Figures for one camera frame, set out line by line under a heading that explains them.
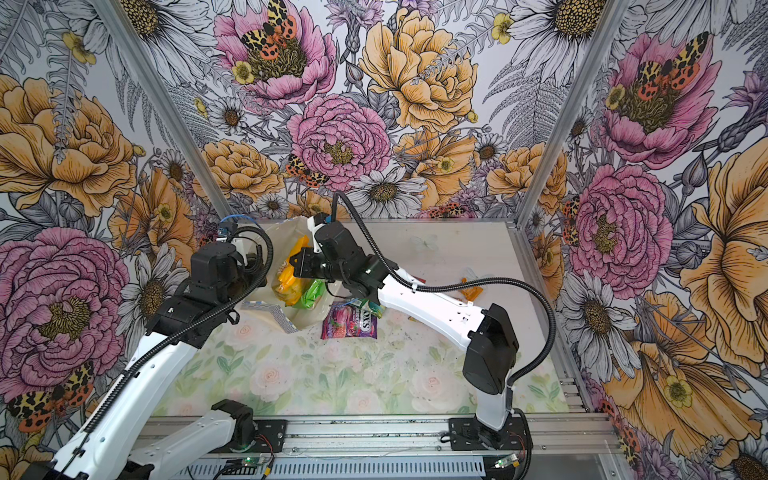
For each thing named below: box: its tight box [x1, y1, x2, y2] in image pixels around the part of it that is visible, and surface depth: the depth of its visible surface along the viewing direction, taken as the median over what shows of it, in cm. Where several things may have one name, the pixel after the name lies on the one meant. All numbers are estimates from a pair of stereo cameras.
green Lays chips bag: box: [301, 279, 326, 310], surface depth 82 cm
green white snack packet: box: [348, 298, 385, 319], surface depth 96 cm
